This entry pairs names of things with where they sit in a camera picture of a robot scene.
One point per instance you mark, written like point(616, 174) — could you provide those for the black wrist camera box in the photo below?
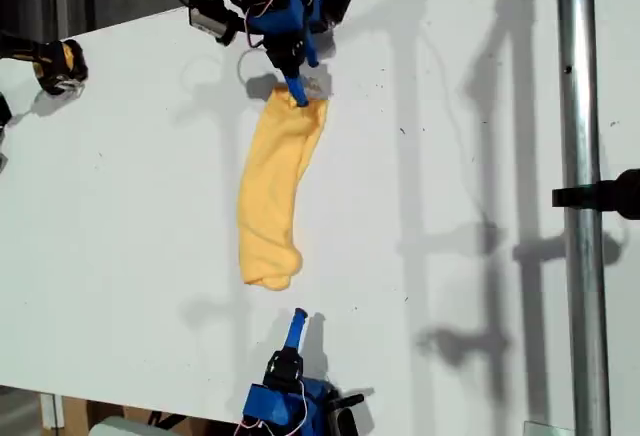
point(210, 20)
point(346, 423)

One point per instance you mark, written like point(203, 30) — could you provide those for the white table leg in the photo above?
point(50, 411)

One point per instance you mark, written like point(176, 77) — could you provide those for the black object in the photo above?
point(4, 111)

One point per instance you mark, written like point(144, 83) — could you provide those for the white bin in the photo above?
point(120, 428)

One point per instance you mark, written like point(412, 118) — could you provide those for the steel post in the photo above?
point(582, 206)

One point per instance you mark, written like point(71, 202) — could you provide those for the yellow square towel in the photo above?
point(275, 181)

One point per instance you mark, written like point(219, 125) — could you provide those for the black clamp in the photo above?
point(610, 196)

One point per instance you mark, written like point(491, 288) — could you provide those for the black camera stalk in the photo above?
point(350, 400)
point(240, 20)

